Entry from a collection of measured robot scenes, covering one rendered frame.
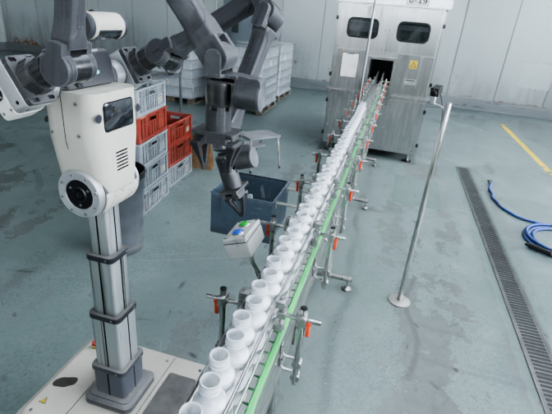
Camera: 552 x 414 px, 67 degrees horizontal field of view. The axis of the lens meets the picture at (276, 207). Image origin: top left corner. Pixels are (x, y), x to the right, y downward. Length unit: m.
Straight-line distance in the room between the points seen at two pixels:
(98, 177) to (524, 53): 11.05
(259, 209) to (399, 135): 4.33
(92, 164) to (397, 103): 5.07
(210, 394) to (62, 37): 0.80
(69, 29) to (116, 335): 1.08
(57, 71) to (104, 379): 1.23
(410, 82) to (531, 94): 6.29
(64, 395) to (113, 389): 0.23
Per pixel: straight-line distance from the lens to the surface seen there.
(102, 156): 1.33
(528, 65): 11.83
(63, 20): 1.09
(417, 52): 5.95
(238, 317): 0.92
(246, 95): 0.89
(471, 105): 11.70
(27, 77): 1.17
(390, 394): 2.44
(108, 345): 1.78
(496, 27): 11.63
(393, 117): 6.05
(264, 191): 2.26
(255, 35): 1.30
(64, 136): 1.35
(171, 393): 1.96
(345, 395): 2.37
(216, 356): 0.84
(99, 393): 1.97
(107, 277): 1.58
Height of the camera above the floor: 1.73
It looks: 25 degrees down
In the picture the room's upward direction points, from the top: 5 degrees clockwise
